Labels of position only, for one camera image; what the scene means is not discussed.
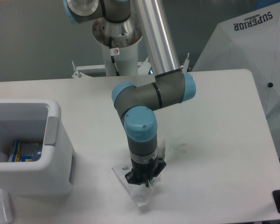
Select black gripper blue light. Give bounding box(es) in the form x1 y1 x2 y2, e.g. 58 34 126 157
125 157 166 188

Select white plastic bag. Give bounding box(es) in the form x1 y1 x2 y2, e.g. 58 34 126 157
112 163 159 207

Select clear plastic wrapper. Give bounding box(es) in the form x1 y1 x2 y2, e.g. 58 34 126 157
157 135 187 162

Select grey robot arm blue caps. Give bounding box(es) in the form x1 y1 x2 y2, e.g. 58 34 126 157
63 0 196 186

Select white trash can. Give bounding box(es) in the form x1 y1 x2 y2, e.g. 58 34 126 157
0 98 76 196

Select blue yellow package in bin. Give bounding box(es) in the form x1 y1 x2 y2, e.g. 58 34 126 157
8 140 43 162

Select white patterned packet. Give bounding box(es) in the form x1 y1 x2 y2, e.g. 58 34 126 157
0 189 14 224

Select white umbrella with lettering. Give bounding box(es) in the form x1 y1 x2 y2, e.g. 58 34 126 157
193 2 280 157

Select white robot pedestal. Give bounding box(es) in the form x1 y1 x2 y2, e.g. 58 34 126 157
92 13 143 76

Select white pedestal base brackets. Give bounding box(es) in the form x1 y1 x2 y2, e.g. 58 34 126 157
71 53 192 78

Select black cable on pedestal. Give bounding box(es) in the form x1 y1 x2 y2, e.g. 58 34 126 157
108 36 121 77

